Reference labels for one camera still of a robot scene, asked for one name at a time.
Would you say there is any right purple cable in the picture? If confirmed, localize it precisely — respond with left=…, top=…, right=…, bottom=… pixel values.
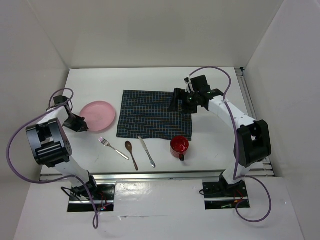
left=187, top=65, right=272, bottom=223

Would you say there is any silver metal knife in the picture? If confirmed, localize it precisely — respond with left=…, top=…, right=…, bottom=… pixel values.
left=138, top=136, right=156, bottom=168

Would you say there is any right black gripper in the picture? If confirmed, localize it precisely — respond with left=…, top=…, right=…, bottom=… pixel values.
left=168, top=87, right=200, bottom=114

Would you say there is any brown wooden spoon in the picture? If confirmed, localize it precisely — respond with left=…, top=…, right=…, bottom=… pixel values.
left=125, top=141, right=139, bottom=171

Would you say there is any silver metal fork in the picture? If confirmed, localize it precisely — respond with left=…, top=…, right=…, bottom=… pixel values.
left=98, top=136, right=130, bottom=160

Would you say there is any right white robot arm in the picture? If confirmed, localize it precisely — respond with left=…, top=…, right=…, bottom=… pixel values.
left=168, top=75, right=272, bottom=196

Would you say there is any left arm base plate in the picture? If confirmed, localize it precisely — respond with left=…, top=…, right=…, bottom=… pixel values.
left=60, top=183, right=116, bottom=213

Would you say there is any aluminium rail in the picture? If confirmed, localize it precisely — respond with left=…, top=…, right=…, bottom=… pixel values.
left=233, top=67, right=275, bottom=178
left=40, top=169, right=275, bottom=182

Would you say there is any red ceramic mug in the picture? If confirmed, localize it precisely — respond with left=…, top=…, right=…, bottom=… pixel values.
left=170, top=135, right=189, bottom=162

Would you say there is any purple cable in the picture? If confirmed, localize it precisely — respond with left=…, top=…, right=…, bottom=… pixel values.
left=187, top=65, right=272, bottom=223
left=6, top=87, right=100, bottom=230

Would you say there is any pink plastic plate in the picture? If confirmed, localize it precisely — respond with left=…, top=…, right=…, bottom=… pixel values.
left=80, top=101, right=116, bottom=132

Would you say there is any front aluminium rail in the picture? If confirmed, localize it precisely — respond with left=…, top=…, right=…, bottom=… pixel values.
left=40, top=169, right=275, bottom=182

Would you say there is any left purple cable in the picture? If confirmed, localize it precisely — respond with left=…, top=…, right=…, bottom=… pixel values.
left=6, top=87, right=100, bottom=230

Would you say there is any dark checkered cloth placemat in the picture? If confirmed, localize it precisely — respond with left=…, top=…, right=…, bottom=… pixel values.
left=116, top=90, right=193, bottom=141

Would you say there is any right side aluminium rail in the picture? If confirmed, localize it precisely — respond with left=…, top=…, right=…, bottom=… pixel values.
left=233, top=67, right=275, bottom=178

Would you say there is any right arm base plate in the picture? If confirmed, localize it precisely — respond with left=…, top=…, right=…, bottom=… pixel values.
left=199, top=181, right=251, bottom=210

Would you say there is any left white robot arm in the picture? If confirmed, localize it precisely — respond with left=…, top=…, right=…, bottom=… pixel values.
left=26, top=95, right=99, bottom=200

